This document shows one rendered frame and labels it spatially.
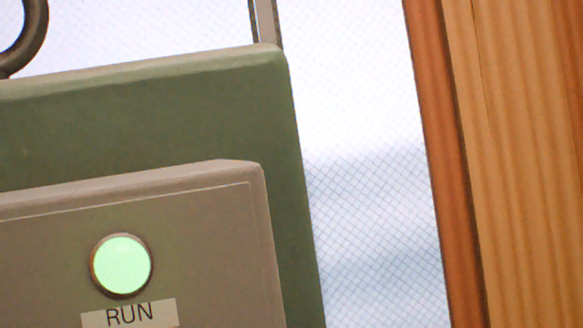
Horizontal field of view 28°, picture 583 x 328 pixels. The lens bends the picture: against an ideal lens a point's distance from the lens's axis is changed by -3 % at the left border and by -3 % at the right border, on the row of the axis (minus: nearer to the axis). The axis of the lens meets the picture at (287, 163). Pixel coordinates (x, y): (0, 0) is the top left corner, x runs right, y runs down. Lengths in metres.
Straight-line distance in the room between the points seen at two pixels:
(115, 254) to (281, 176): 0.10
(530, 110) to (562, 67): 0.10
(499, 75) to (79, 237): 1.44
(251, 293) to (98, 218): 0.05
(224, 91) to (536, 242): 1.38
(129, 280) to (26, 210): 0.04
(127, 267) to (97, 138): 0.08
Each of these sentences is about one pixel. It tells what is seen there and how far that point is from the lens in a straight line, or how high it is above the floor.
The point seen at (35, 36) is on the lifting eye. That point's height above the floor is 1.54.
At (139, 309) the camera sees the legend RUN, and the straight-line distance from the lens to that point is 0.37.
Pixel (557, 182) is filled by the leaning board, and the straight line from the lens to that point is 1.80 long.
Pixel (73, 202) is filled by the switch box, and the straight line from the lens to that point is 0.37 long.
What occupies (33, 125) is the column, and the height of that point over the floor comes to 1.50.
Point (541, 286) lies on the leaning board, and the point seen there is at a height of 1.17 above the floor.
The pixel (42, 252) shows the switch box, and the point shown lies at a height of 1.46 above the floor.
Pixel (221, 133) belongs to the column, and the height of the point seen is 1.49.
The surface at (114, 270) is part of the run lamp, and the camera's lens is 0.36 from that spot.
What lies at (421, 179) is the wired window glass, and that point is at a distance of 1.96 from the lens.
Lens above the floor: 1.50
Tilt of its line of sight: 3 degrees down
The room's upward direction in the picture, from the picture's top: 8 degrees counter-clockwise
